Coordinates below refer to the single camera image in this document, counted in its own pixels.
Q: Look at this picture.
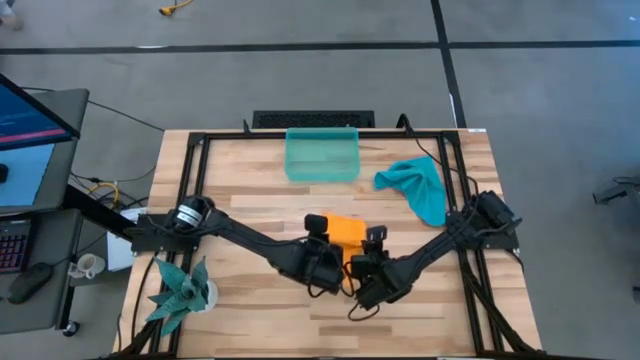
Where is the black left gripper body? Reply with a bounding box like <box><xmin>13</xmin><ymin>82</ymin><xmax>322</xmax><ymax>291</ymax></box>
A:
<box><xmin>298</xmin><ymin>234</ymin><xmax>347</xmax><ymax>297</ymax></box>

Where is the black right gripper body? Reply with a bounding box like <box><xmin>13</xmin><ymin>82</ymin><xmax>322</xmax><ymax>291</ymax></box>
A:
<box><xmin>349</xmin><ymin>243</ymin><xmax>401</xmax><ymax>312</ymax></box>

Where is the orange microfiber towel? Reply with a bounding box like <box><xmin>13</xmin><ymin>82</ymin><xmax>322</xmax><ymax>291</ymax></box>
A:
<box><xmin>322</xmin><ymin>213</ymin><xmax>370</xmax><ymax>294</ymax></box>

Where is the teal microfiber towel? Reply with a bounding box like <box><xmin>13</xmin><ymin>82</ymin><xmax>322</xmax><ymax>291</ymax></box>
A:
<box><xmin>373</xmin><ymin>155</ymin><xmax>448</xmax><ymax>228</ymax></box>

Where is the teal translucent plastic basket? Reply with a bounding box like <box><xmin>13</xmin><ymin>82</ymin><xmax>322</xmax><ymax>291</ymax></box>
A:
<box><xmin>284</xmin><ymin>126</ymin><xmax>361</xmax><ymax>183</ymax></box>

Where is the artificial plant in white pot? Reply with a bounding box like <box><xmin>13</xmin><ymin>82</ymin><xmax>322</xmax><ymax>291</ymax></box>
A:
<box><xmin>145</xmin><ymin>255</ymin><xmax>220</xmax><ymax>337</ymax></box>

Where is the white paper sheet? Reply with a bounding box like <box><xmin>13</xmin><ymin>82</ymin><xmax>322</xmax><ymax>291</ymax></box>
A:
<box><xmin>106</xmin><ymin>207</ymin><xmax>147</xmax><ymax>273</ymax></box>

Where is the white mug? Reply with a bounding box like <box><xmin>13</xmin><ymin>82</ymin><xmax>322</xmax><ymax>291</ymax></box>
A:
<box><xmin>67</xmin><ymin>253</ymin><xmax>107</xmax><ymax>280</ymax></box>

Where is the black desk support beam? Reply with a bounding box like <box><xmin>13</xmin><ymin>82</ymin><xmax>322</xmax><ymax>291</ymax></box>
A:
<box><xmin>62</xmin><ymin>184</ymin><xmax>139</xmax><ymax>241</ymax></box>

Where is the black stand foot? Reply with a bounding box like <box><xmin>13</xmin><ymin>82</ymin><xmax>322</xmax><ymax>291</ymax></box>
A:
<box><xmin>592</xmin><ymin>175</ymin><xmax>640</xmax><ymax>206</ymax></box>

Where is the grey keyboard desk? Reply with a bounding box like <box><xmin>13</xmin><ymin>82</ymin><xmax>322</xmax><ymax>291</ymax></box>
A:
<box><xmin>0</xmin><ymin>208</ymin><xmax>84</xmax><ymax>335</ymax></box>

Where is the black computer mouse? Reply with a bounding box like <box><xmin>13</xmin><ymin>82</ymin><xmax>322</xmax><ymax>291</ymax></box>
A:
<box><xmin>7</xmin><ymin>262</ymin><xmax>55</xmax><ymax>306</ymax></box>

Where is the backlit computer keyboard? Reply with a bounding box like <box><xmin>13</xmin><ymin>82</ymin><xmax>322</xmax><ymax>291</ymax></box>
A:
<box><xmin>0</xmin><ymin>218</ymin><xmax>30</xmax><ymax>275</ymax></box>

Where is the computer monitor with blue screen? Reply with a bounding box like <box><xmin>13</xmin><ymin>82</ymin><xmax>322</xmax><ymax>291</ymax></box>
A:
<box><xmin>0</xmin><ymin>73</ymin><xmax>82</xmax><ymax>152</ymax></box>

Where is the person's foot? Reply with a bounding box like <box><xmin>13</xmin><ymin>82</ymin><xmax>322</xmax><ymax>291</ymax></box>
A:
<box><xmin>0</xmin><ymin>0</ymin><xmax>25</xmax><ymax>31</ymax></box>

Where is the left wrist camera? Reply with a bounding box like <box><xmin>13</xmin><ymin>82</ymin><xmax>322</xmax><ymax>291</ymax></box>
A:
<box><xmin>304</xmin><ymin>213</ymin><xmax>330</xmax><ymax>236</ymax></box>

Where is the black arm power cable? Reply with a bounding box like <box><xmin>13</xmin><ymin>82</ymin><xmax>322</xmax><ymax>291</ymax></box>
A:
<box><xmin>397</xmin><ymin>113</ymin><xmax>481</xmax><ymax>201</ymax></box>

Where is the black metal table frame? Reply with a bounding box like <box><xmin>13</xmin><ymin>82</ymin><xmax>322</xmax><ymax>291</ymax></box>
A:
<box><xmin>112</xmin><ymin>128</ymin><xmax>546</xmax><ymax>360</ymax></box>

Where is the yellow coiled cable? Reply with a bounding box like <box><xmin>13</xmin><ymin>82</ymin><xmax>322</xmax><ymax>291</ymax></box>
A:
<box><xmin>87</xmin><ymin>181</ymin><xmax>122</xmax><ymax>210</ymax></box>

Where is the yellow floor cable plug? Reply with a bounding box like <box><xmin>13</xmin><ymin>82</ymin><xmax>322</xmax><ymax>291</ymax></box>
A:
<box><xmin>158</xmin><ymin>0</ymin><xmax>194</xmax><ymax>17</ymax></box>

